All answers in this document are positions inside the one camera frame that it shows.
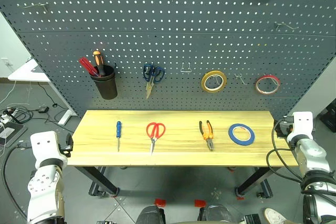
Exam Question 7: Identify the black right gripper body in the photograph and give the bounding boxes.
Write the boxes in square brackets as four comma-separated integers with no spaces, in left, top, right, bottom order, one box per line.
[274,116,294,139]

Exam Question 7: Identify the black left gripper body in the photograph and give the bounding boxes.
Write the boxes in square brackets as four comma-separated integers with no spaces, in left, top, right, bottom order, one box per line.
[59,132,75,158]

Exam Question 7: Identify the grey metal pegboard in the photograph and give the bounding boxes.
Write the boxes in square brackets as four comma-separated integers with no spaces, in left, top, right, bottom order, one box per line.
[0,0,336,121]

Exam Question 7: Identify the black metal table leg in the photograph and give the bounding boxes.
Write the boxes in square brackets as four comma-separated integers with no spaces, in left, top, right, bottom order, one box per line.
[75,166,120,198]
[234,166,274,200]

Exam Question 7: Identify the thin red tape roll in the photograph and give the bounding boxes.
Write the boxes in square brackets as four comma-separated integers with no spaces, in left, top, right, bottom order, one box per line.
[255,74,281,96]

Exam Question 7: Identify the black box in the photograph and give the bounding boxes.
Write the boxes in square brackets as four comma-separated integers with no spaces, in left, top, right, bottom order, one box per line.
[317,102,336,130]

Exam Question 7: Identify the blue tape roll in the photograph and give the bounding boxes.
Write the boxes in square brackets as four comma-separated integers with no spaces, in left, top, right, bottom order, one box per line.
[228,123,256,146]

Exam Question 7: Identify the small metal pegboard hook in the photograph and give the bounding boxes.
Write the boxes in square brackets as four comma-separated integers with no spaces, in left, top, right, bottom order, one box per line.
[234,73,248,85]

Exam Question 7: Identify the white power strip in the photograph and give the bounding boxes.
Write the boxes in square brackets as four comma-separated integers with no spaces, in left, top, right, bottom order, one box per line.
[0,108,19,125]

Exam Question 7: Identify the black plastic holder cup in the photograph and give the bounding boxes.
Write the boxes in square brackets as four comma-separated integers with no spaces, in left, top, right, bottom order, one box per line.
[90,64,118,100]

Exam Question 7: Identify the orange and black pliers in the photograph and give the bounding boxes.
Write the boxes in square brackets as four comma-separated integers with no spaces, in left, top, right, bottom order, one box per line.
[198,120,215,152]

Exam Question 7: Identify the white desk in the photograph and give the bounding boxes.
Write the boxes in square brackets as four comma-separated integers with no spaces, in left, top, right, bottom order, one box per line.
[7,57,78,126]

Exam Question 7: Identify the white sneaker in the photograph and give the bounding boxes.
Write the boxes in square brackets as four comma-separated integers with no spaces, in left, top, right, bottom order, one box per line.
[263,207,288,224]

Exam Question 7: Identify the orange and black screwdriver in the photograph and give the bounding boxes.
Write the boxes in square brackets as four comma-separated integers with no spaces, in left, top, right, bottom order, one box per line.
[92,50,106,77]

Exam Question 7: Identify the yellow tape roll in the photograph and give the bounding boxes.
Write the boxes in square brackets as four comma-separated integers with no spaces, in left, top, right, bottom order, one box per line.
[201,70,228,93]

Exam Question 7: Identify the long metal pegboard hook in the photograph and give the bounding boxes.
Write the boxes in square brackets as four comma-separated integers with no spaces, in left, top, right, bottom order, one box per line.
[274,22,299,31]
[23,3,50,13]

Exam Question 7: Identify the dark rounded shape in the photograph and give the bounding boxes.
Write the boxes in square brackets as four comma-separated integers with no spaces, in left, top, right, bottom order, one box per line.
[135,205,166,224]
[198,204,239,224]

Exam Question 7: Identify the light wooden table top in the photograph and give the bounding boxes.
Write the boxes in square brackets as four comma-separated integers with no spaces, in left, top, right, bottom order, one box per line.
[67,110,300,167]

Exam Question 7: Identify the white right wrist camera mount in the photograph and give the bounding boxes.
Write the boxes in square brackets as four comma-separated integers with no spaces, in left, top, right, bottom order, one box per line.
[286,111,315,143]

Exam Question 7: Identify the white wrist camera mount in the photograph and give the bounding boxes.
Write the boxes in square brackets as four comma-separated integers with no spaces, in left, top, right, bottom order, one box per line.
[29,131,68,168]
[286,111,315,143]

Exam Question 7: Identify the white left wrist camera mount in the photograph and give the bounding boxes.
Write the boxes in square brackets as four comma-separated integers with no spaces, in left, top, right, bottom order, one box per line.
[29,131,68,168]

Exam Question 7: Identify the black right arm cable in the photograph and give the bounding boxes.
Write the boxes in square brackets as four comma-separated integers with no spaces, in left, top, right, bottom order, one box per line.
[266,119,305,184]

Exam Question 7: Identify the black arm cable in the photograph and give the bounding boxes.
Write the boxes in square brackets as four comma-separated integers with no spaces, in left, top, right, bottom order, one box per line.
[2,141,32,221]
[266,119,305,184]

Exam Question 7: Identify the blue handled screwdriver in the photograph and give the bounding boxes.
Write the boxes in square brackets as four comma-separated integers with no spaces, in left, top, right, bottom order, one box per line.
[116,121,122,153]

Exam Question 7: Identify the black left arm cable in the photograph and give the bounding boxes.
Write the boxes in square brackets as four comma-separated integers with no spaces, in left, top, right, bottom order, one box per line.
[2,141,32,221]

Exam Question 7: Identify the red handled screwdriver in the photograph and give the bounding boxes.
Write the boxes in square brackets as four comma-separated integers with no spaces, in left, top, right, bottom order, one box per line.
[79,57,100,77]

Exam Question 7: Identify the red handled scissors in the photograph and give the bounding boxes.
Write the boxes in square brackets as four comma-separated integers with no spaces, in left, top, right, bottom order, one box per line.
[146,122,166,156]

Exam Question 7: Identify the blue handled scissors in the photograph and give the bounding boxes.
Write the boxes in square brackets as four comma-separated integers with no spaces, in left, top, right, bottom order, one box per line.
[143,63,166,100]

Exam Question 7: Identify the metal wire loop hook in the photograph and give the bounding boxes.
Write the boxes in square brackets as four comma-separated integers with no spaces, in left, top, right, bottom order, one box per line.
[180,61,193,73]

